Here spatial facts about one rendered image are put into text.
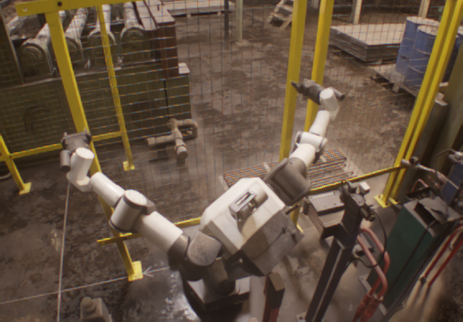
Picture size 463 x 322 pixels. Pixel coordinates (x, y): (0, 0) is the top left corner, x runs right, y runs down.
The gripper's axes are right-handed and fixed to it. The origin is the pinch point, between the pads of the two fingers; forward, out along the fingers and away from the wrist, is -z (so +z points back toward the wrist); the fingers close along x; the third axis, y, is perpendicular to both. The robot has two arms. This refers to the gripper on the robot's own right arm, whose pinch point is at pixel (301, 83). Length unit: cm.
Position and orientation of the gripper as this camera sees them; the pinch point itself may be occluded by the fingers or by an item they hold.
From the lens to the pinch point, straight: 173.2
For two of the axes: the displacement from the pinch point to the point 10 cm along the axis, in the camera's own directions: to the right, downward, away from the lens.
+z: 4.4, 5.2, -7.3
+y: 0.0, -8.1, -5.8
